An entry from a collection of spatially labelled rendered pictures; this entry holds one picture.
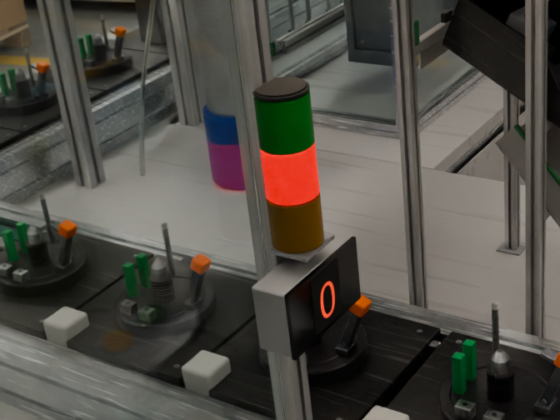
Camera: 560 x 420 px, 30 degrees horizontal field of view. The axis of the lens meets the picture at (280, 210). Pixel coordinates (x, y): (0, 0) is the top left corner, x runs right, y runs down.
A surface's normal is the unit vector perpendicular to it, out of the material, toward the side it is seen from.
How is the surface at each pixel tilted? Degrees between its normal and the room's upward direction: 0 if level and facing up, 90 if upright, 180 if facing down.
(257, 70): 90
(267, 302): 90
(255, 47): 90
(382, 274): 0
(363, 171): 0
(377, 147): 0
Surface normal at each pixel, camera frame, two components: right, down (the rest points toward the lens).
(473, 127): -0.11, -0.89
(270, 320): -0.56, 0.43
